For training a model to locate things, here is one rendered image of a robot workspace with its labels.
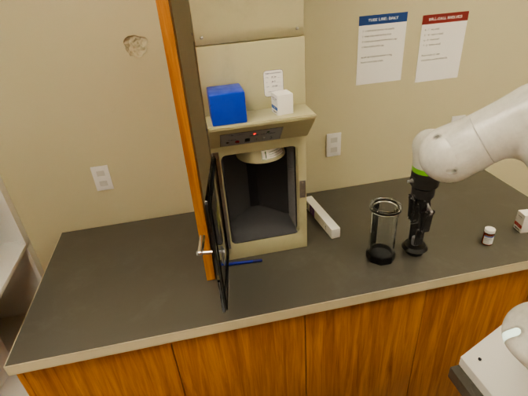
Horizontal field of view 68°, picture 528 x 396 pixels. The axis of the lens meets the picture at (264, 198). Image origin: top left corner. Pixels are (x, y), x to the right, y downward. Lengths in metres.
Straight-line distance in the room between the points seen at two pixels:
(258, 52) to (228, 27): 0.11
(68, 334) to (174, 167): 0.78
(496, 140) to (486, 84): 1.33
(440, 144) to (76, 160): 1.41
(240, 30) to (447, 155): 0.67
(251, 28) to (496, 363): 1.09
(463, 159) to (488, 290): 0.92
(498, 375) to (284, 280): 0.67
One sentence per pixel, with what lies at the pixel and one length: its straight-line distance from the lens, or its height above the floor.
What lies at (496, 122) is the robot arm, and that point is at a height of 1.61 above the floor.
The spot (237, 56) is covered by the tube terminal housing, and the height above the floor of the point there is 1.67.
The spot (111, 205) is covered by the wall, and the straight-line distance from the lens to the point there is 1.88.
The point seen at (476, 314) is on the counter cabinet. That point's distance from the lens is 1.79.
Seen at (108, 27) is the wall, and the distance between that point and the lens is 1.64.
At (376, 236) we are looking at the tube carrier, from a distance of 1.43.
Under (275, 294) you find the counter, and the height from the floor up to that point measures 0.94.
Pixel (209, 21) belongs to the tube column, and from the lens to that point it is 1.19.
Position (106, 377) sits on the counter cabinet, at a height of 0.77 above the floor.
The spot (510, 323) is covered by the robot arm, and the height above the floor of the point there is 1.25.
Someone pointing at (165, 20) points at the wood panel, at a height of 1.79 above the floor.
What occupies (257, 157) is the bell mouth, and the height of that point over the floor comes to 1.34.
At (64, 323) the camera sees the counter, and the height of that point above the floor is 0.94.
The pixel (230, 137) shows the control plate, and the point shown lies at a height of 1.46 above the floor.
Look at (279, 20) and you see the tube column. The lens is 1.22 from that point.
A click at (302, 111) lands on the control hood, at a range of 1.21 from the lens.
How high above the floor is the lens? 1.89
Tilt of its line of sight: 30 degrees down
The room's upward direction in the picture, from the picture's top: 4 degrees counter-clockwise
